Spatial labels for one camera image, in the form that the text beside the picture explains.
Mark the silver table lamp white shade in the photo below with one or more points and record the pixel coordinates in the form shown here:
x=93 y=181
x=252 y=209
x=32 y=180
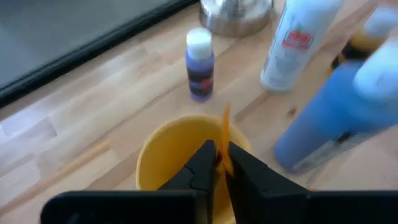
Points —
x=236 y=18

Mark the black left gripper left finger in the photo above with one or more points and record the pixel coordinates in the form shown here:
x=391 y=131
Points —
x=199 y=177

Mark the yellow-orange plastic cup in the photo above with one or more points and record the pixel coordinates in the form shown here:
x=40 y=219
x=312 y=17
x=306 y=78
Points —
x=174 y=155

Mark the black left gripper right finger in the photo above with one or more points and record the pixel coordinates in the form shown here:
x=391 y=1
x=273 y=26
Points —
x=258 y=193

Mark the large white paint bottle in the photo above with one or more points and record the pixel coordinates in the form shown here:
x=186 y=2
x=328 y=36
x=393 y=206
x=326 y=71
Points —
x=295 y=56

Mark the small purple paint bottle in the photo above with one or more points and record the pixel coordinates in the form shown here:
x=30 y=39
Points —
x=200 y=74

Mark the small ochre paint bottle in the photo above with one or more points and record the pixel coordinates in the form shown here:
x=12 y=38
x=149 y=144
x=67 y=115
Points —
x=360 y=46

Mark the large blue-violet paint bottle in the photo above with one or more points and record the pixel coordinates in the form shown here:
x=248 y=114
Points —
x=326 y=118

